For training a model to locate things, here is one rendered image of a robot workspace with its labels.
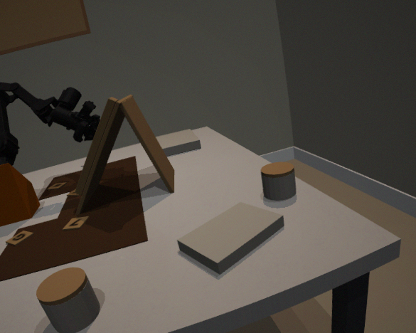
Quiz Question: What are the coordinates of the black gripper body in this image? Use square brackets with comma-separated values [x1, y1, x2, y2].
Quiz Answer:
[65, 111, 100, 142]

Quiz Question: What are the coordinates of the grey cylindrical container with tan lid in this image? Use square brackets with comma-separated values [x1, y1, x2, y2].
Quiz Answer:
[36, 267, 100, 333]
[261, 162, 297, 201]

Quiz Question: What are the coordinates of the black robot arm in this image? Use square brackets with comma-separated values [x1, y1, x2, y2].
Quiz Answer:
[0, 83, 97, 166]

